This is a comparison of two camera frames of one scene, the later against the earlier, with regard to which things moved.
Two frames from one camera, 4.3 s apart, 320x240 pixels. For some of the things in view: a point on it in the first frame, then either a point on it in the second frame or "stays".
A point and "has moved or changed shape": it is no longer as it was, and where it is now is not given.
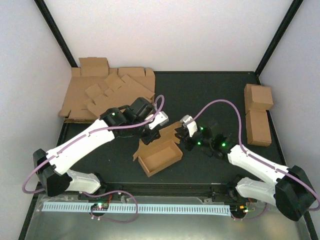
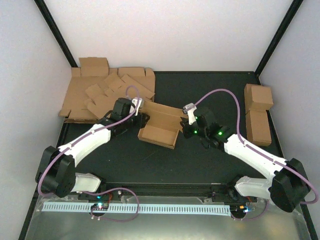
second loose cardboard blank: (117, 94) stays
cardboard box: (258, 127) stays
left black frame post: (56, 32) stays
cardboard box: (161, 152) has moved or changed shape
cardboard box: (257, 97) stays
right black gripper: (182, 134) to (187, 133)
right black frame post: (287, 19) stays
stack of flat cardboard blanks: (94, 88) stays
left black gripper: (148, 139) to (142, 122)
